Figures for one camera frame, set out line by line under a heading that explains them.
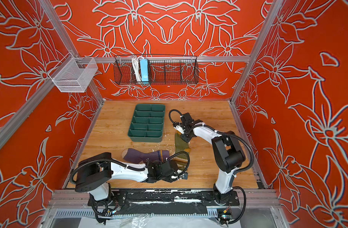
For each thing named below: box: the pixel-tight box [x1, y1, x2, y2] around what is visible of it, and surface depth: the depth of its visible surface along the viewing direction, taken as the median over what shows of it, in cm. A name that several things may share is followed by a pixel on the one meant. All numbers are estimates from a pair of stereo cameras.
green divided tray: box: [127, 104, 166, 143], surface depth 103 cm
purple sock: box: [121, 148, 170, 164], surface depth 91 cm
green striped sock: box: [170, 132, 192, 171], surface depth 92 cm
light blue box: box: [139, 58, 149, 82], surface depth 91 cm
